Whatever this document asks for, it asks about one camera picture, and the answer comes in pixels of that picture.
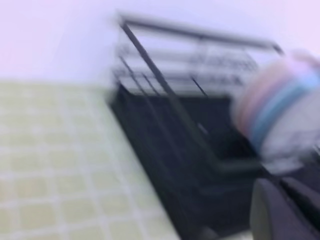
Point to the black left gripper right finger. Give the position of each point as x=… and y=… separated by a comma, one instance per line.
x=298, y=189

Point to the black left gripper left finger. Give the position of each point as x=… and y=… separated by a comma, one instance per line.
x=278, y=215

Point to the light blue plate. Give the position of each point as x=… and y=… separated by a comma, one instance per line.
x=278, y=102

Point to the purple plate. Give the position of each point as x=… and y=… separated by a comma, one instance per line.
x=294, y=65

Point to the black wire dish rack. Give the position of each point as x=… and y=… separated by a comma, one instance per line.
x=175, y=88

